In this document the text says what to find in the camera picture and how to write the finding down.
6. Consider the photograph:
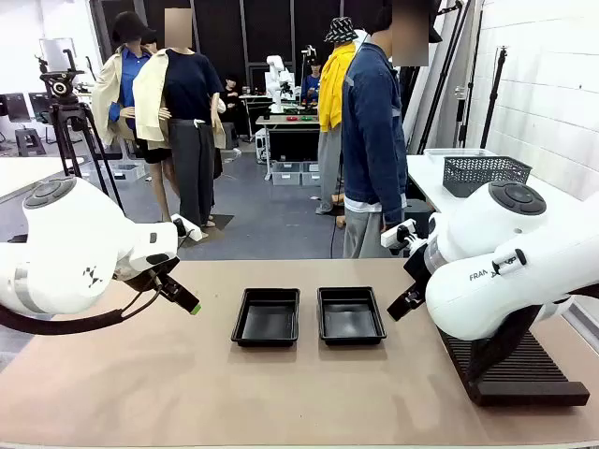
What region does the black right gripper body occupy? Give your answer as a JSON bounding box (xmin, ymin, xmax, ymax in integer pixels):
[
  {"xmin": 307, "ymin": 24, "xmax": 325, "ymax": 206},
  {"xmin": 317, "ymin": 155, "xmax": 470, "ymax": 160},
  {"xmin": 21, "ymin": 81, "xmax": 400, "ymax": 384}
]
[{"xmin": 402, "ymin": 243, "xmax": 431, "ymax": 301}]

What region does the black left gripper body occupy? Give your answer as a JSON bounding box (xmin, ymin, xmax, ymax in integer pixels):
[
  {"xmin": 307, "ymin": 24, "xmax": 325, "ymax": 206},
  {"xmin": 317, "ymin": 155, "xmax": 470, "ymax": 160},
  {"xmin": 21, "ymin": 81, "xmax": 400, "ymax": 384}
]
[{"xmin": 124, "ymin": 254, "xmax": 182, "ymax": 293}]

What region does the left forearm in denim sleeve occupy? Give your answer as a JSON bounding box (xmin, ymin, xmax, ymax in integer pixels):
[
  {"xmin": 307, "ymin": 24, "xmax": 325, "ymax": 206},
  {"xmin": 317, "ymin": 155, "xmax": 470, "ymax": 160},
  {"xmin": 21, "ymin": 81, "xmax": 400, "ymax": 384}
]
[{"xmin": 379, "ymin": 153, "xmax": 408, "ymax": 226}]

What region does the black plastic ESD tray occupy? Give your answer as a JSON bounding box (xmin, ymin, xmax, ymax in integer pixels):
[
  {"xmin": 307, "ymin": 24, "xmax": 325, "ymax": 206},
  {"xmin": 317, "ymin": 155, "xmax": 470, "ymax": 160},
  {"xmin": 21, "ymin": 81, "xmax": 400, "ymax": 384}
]
[
  {"xmin": 230, "ymin": 287, "xmax": 301, "ymax": 348},
  {"xmin": 316, "ymin": 286, "xmax": 387, "ymax": 347}
]

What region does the white side table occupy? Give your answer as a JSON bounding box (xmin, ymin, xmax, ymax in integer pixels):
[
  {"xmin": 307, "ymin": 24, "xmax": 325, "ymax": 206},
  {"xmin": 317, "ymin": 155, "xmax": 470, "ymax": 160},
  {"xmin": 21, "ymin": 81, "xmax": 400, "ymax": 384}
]
[{"xmin": 405, "ymin": 152, "xmax": 599, "ymax": 244}]

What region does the grey mesh plastic basket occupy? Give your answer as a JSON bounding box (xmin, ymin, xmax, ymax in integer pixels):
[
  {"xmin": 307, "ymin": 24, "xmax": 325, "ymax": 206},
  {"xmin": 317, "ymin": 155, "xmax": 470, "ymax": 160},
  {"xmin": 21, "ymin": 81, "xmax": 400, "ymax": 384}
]
[{"xmin": 442, "ymin": 155, "xmax": 533, "ymax": 198}]

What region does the clear plastic container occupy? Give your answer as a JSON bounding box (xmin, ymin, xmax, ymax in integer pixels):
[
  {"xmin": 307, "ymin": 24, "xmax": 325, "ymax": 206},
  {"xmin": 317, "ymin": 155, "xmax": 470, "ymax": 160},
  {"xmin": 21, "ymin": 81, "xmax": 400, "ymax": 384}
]
[{"xmin": 423, "ymin": 148, "xmax": 498, "ymax": 166}]

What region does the person in denim jacket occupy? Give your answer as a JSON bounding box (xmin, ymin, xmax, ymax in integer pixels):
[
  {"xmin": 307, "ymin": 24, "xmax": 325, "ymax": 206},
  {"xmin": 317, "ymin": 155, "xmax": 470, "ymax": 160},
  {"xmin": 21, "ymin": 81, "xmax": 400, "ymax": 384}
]
[{"xmin": 341, "ymin": 0, "xmax": 444, "ymax": 259}]

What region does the black slotted board rack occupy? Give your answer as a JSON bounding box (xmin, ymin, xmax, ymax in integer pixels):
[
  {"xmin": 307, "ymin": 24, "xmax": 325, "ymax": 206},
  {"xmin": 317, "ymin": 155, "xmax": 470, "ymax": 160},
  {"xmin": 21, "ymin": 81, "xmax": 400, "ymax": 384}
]
[{"xmin": 437, "ymin": 322, "xmax": 591, "ymax": 407}]

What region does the white long table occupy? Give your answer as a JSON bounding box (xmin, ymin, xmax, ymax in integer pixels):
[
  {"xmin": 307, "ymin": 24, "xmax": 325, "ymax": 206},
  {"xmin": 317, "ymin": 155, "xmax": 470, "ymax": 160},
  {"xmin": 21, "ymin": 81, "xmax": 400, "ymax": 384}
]
[{"xmin": 0, "ymin": 156, "xmax": 90, "ymax": 203}]

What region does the black step stool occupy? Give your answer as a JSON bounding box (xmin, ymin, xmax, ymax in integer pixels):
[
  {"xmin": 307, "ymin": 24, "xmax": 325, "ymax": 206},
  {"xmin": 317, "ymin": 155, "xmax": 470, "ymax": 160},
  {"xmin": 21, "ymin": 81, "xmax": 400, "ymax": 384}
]
[{"xmin": 13, "ymin": 126, "xmax": 47, "ymax": 158}]

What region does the black light stand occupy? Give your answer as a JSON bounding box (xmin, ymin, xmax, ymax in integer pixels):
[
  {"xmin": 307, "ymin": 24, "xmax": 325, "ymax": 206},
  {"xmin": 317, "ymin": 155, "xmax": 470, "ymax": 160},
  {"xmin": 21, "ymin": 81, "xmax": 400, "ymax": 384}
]
[{"xmin": 478, "ymin": 45, "xmax": 509, "ymax": 152}]

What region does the mannequin with yellow hoodie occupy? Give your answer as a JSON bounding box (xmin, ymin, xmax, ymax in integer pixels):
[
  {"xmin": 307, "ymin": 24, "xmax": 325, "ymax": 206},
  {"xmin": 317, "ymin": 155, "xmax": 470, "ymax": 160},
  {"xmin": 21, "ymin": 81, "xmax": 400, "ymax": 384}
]
[{"xmin": 315, "ymin": 16, "xmax": 358, "ymax": 216}]

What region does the mannequin with blue shirt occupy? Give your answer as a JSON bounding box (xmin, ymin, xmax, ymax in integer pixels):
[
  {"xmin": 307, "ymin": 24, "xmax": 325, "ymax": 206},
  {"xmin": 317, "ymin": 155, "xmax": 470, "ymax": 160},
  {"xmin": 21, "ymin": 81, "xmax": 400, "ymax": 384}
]
[{"xmin": 91, "ymin": 11, "xmax": 182, "ymax": 224}]

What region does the seated person in black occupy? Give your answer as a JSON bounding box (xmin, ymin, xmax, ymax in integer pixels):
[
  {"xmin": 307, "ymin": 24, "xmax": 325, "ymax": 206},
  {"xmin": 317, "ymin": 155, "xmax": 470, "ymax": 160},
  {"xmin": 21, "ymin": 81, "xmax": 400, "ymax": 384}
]
[{"xmin": 219, "ymin": 74, "xmax": 250, "ymax": 141}]

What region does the mannequin with navy tee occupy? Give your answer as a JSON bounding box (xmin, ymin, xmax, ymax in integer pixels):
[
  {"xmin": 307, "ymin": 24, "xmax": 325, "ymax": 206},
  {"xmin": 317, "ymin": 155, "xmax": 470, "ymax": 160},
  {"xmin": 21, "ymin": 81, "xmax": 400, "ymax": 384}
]
[{"xmin": 132, "ymin": 7, "xmax": 227, "ymax": 230}]

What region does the grey background work table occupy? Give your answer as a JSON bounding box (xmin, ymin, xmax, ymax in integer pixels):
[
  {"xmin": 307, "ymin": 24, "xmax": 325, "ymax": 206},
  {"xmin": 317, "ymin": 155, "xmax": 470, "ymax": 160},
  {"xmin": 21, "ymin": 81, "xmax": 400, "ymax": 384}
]
[{"xmin": 255, "ymin": 113, "xmax": 322, "ymax": 181}]

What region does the person in blue top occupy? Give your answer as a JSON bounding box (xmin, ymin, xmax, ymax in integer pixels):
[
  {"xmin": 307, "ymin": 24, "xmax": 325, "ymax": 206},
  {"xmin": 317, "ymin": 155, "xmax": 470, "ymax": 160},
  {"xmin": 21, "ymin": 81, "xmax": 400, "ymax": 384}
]
[{"xmin": 300, "ymin": 63, "xmax": 322, "ymax": 107}]

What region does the white board on stand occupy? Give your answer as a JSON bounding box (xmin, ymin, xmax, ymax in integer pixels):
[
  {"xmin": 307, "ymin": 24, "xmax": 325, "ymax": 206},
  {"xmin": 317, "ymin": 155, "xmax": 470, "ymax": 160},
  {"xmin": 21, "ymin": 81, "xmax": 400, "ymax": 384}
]
[{"xmin": 38, "ymin": 36, "xmax": 77, "ymax": 72}]

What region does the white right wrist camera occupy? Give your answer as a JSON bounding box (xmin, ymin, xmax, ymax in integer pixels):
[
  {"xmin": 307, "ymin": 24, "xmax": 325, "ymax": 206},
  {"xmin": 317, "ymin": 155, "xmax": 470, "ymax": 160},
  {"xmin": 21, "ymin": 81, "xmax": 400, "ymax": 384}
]
[{"xmin": 380, "ymin": 218, "xmax": 418, "ymax": 250}]

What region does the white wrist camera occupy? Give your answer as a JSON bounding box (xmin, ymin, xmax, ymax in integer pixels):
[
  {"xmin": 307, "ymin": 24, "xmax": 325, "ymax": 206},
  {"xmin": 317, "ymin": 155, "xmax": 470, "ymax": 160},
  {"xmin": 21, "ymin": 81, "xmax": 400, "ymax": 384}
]
[
  {"xmin": 380, "ymin": 218, "xmax": 418, "ymax": 250},
  {"xmin": 170, "ymin": 213, "xmax": 210, "ymax": 242}
]

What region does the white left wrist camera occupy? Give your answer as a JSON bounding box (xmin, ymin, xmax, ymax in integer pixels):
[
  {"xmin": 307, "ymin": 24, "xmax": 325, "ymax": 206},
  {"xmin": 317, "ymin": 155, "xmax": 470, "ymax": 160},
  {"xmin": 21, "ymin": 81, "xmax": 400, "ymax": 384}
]
[{"xmin": 170, "ymin": 213, "xmax": 210, "ymax": 242}]

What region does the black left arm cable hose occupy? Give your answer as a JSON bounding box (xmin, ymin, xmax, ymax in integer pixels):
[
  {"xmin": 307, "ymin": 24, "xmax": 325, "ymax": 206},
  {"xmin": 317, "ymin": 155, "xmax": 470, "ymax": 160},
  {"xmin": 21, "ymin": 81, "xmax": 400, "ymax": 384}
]
[{"xmin": 0, "ymin": 279, "xmax": 164, "ymax": 336}]

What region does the black camera tripod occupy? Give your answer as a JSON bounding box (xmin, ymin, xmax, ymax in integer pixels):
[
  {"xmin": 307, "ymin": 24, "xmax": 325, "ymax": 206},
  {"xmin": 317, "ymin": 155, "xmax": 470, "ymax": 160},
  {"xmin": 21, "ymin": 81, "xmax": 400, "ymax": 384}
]
[{"xmin": 35, "ymin": 49, "xmax": 125, "ymax": 212}]

